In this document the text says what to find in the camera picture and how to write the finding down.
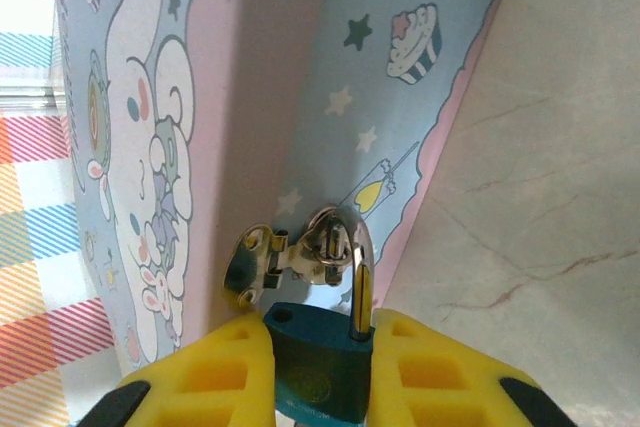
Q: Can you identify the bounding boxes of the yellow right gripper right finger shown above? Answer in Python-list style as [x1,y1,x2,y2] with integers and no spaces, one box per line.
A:
[367,307,580,427]

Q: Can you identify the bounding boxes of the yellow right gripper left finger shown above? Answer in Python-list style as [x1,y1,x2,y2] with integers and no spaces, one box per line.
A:
[74,313,277,427]

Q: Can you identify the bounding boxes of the blue padlock with silver shackle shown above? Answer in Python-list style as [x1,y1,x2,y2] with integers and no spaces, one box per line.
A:
[262,204,377,426]

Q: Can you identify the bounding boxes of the silver metal hasp latch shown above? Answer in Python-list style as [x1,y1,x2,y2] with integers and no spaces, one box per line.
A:
[222,206,362,312]

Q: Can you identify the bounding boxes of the aluminium side rail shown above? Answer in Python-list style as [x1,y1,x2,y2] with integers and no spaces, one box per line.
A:
[0,77,66,114]

